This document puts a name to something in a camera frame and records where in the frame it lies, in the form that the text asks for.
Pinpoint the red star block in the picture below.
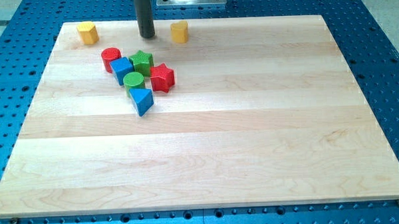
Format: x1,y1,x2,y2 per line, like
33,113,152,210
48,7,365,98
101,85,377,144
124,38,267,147
150,63,175,93

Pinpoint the green star block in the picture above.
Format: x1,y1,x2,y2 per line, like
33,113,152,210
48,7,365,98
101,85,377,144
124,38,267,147
128,51,154,77

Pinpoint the blue triangle block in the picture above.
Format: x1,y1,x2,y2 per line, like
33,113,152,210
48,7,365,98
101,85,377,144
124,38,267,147
129,88,154,117

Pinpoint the wooden board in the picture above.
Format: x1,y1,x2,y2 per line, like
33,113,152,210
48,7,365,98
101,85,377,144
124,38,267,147
0,15,399,219

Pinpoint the green cylinder block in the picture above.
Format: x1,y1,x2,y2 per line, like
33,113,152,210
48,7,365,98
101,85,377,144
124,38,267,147
122,72,146,97

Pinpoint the yellow heart block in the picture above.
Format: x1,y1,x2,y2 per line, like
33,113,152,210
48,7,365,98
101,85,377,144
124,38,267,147
170,20,188,44

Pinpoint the blue cube block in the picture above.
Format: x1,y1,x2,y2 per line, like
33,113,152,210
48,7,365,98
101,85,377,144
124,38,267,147
109,56,134,86

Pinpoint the red cylinder block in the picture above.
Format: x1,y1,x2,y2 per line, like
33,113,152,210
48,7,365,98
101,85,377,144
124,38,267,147
100,47,121,73

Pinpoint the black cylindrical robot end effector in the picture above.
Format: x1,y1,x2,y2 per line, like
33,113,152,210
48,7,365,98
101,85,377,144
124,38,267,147
134,0,155,39

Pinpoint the yellow hexagon block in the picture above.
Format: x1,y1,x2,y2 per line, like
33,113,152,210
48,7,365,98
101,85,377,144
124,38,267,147
76,21,99,45

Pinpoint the blue perforated table plate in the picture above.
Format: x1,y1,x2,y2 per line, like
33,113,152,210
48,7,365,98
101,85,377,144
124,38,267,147
0,0,399,224

